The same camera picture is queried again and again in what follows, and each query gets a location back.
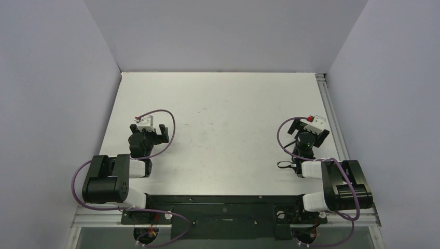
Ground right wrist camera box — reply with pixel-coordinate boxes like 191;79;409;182
303;115;326;135

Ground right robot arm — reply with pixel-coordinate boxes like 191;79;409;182
281;116;374;222

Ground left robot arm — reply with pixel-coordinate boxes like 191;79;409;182
81;124;170;223

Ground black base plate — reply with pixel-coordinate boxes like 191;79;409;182
121;195;327;241

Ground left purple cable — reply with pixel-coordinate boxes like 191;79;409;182
71;109;190;248

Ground purple cable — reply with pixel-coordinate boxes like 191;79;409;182
277;117;362;248
71;109;190;248

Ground aluminium rail frame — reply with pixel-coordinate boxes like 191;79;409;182
70;73;386;249

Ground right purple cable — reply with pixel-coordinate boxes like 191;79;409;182
277;117;362;248

